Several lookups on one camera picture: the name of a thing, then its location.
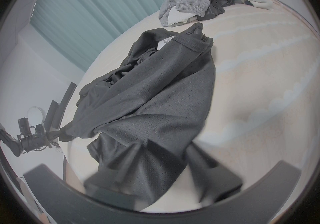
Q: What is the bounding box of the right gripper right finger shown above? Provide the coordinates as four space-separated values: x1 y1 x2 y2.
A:
186 143 243 203

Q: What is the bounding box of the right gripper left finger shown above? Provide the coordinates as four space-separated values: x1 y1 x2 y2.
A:
84 140 152 209

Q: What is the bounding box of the bed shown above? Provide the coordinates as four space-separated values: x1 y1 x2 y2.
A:
61 0 320 218

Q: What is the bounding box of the pile of clothes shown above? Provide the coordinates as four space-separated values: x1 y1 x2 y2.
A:
159 0 274 28

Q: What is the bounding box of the blue-green curtain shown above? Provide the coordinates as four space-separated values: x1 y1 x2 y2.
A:
29 0 208 72

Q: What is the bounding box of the black T-shirt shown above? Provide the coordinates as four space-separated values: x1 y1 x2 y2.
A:
59 23 217 212

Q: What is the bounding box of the round white-framed mirror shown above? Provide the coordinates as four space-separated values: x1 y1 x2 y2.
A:
27 106 45 123

